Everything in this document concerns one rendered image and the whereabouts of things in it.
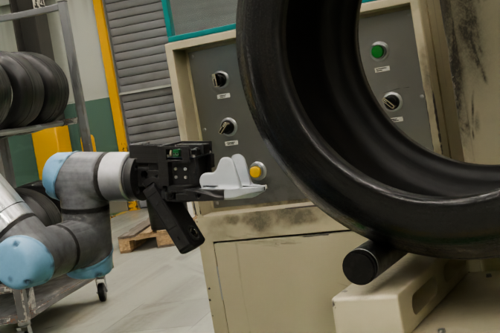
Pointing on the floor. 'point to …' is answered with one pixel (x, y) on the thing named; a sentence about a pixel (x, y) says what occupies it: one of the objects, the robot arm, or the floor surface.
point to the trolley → (39, 97)
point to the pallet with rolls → (154, 228)
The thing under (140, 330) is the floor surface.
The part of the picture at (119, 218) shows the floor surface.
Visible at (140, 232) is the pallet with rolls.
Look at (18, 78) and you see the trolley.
